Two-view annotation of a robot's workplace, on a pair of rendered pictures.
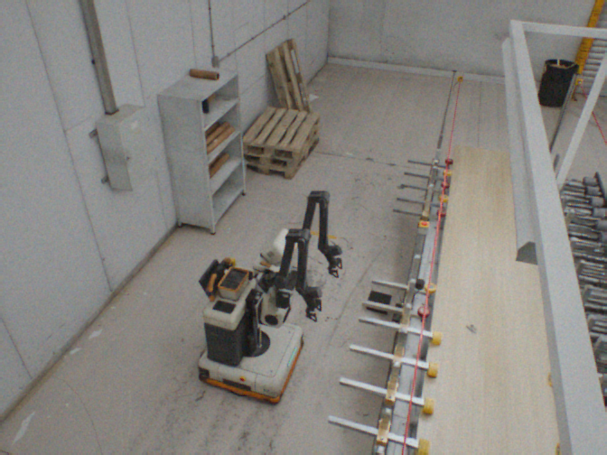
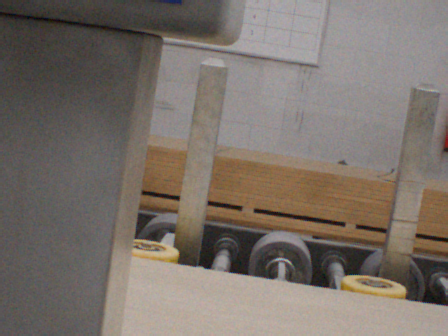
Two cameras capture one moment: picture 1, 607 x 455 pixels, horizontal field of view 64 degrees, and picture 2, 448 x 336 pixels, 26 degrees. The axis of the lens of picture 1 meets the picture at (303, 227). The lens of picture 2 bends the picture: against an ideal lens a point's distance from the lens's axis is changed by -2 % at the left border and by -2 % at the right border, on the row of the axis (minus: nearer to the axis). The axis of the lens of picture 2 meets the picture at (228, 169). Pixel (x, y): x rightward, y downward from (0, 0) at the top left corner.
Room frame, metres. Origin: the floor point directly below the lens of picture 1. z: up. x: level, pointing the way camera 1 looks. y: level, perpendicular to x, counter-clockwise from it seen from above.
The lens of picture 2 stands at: (2.87, -0.65, 1.15)
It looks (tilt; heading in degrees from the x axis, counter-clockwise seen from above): 6 degrees down; 255
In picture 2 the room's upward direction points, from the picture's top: 9 degrees clockwise
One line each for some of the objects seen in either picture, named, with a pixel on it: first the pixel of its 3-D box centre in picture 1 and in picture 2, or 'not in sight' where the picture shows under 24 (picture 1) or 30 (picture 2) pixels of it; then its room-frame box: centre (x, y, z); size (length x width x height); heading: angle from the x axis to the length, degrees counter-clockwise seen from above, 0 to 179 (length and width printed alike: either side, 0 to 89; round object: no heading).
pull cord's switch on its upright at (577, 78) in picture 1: (559, 129); not in sight; (4.50, -2.52, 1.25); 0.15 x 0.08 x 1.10; 163
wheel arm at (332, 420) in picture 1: (376, 432); not in sight; (1.38, -0.40, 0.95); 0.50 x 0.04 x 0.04; 73
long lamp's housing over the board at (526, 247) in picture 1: (519, 107); not in sight; (2.28, -1.05, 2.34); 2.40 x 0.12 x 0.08; 163
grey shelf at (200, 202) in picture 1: (207, 151); not in sight; (4.73, 1.07, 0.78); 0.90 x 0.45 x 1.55; 163
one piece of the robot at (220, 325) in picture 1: (238, 312); not in sight; (2.53, 0.46, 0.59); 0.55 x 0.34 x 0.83; 163
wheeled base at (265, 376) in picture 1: (253, 353); not in sight; (2.50, 0.37, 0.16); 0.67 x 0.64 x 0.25; 73
